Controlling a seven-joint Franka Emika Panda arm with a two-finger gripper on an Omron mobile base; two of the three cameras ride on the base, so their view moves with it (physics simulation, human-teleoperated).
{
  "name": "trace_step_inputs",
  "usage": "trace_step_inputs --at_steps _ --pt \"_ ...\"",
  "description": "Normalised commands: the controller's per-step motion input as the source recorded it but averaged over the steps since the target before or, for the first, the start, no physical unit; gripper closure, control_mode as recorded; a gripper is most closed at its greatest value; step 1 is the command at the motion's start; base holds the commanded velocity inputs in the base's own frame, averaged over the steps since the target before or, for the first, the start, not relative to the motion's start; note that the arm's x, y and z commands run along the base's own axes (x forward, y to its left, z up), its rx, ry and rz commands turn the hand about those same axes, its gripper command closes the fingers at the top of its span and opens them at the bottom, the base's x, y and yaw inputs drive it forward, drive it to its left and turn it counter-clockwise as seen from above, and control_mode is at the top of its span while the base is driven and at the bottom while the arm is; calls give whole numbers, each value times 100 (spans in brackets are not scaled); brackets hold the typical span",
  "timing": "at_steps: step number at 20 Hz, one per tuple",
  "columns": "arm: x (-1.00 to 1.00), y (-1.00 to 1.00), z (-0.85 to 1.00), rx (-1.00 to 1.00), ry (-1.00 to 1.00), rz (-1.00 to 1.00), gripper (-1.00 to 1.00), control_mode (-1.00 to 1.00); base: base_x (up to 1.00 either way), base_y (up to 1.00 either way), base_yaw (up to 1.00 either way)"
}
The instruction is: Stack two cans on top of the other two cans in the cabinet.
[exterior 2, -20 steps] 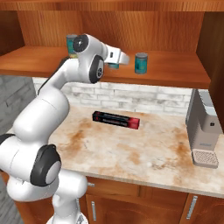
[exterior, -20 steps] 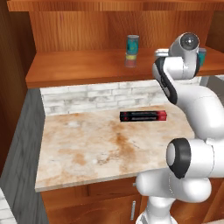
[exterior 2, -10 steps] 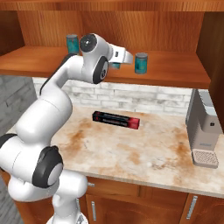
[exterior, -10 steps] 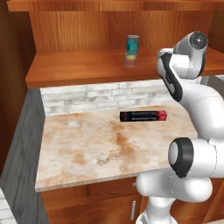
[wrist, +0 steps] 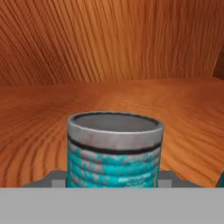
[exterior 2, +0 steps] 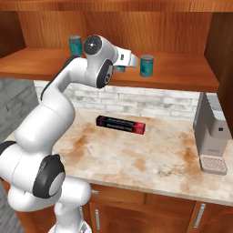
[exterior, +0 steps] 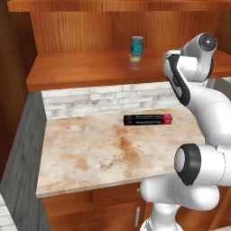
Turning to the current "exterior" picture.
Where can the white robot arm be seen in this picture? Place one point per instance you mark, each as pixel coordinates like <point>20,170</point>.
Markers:
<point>210,114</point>

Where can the wooden base cabinet door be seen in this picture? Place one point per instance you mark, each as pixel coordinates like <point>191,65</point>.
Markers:
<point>221,210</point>
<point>96,218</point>

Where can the black and red box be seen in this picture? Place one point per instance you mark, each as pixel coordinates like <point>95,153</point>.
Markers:
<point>147,119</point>

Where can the teal can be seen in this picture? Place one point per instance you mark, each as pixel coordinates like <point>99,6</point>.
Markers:
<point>137,45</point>

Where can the wooden drawer front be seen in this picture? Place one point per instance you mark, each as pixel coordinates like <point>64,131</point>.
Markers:
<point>115,194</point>

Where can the open wooden wall cabinet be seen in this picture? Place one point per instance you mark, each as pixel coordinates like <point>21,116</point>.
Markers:
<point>90,69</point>

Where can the wooden wall cabinet door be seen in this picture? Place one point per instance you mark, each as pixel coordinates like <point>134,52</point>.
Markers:
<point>12,90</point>
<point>224,33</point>

